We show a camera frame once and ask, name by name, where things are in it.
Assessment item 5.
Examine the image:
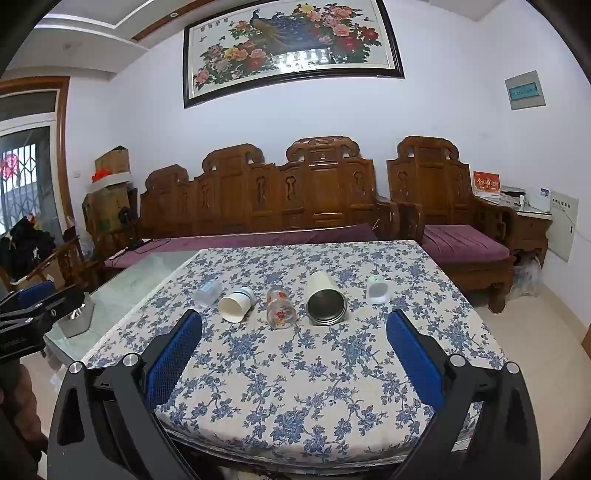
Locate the clear plastic bag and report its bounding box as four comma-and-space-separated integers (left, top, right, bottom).
512, 254, 542, 297

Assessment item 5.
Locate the metal ashtray box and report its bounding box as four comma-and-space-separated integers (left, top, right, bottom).
58, 292, 95, 337

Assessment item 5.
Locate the cream stainless steel cup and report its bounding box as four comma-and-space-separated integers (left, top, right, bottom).
305, 271, 348, 327

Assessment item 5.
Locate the wall electrical box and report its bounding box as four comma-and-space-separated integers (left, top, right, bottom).
504, 70, 546, 110

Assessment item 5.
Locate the white router box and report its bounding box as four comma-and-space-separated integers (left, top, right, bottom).
526, 187, 552, 214

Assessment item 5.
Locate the wooden side table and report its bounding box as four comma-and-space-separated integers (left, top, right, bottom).
510, 203, 553, 269

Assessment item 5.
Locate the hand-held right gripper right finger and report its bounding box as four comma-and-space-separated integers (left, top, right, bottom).
385, 308, 542, 480

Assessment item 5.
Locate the white paper cup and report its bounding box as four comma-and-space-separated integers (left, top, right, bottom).
218, 286, 256, 324

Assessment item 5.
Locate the long purple seat cushion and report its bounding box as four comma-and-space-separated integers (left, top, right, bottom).
104, 224, 380, 271

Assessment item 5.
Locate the carved wooden armchair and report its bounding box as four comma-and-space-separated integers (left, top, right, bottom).
387, 135, 518, 315

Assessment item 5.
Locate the framed peacock flower painting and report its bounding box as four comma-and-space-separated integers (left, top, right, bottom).
182, 0, 406, 109

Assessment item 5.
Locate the red flower glass cup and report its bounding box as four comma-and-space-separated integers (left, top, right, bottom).
266, 285, 297, 329

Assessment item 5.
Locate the square purple seat cushion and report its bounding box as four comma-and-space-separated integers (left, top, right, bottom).
422, 224, 511, 265

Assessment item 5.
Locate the wooden side chair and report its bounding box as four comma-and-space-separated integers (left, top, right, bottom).
9, 226, 108, 292

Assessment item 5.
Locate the carved wooden sofa bench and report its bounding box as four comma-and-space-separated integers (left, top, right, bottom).
139, 135, 400, 245

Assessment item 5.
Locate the wooden door frame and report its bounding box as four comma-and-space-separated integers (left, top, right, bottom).
0, 76, 75, 241

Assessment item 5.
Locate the small cardboard box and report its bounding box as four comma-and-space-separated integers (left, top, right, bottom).
95, 146, 131, 175

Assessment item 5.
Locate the small white cup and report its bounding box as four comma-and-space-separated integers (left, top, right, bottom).
366, 274, 392, 304

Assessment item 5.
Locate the white wall panel door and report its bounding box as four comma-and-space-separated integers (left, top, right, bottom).
547, 189, 580, 263

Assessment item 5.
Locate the red gift box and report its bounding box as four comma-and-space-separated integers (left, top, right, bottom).
473, 171, 502, 195

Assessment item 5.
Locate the person's left forearm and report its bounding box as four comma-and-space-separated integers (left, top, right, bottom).
0, 360, 51, 468

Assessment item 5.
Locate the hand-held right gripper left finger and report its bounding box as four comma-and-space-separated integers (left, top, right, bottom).
46, 308, 204, 480

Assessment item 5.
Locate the pile of dark clothes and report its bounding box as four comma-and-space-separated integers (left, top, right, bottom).
0, 217, 57, 283

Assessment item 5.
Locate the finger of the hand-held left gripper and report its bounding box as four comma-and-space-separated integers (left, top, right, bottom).
0, 285, 87, 337
16, 281, 57, 309

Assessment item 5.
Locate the blue floral tablecloth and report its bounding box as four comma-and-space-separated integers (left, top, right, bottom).
81, 240, 509, 464

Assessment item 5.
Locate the clear plastic bottle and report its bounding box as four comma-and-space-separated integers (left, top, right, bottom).
193, 278, 223, 309

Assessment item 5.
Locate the large cardboard box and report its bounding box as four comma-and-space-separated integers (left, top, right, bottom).
87, 185, 133, 234

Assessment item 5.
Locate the glass-top coffee table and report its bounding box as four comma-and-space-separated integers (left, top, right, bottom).
44, 249, 208, 370

